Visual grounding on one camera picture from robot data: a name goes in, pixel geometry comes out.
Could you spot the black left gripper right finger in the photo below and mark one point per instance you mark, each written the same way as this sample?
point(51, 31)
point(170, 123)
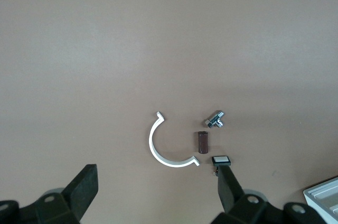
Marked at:
point(227, 189)

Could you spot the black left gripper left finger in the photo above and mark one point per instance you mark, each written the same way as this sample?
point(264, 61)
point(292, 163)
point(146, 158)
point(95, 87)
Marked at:
point(82, 189)

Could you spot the white four-drawer cabinet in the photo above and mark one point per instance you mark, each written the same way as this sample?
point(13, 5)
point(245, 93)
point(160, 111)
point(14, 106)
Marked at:
point(324, 195)

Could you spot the square white push button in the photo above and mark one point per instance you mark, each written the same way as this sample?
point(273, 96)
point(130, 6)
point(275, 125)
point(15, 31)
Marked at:
point(221, 160)

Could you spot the small brown terminal block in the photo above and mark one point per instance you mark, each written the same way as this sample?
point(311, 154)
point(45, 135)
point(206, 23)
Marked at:
point(202, 142)

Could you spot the chrome tee pipe fitting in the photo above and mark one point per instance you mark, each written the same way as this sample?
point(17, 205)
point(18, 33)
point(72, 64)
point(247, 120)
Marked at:
point(212, 120)

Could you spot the white half-round pipe clamp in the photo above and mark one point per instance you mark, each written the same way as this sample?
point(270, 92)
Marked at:
point(151, 143)

